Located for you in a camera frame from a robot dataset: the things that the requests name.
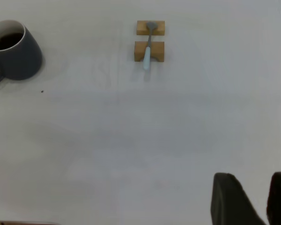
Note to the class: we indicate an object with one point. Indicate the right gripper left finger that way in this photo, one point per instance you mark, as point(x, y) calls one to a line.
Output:
point(231, 204)

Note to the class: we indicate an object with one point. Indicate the flat rectangular wooden block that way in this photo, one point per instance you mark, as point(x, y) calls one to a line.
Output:
point(141, 29)

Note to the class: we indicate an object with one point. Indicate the arched wooden block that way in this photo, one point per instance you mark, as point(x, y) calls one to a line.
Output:
point(139, 50)

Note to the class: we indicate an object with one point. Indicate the dark grey ceramic mug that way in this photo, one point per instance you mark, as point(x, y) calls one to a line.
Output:
point(21, 61)

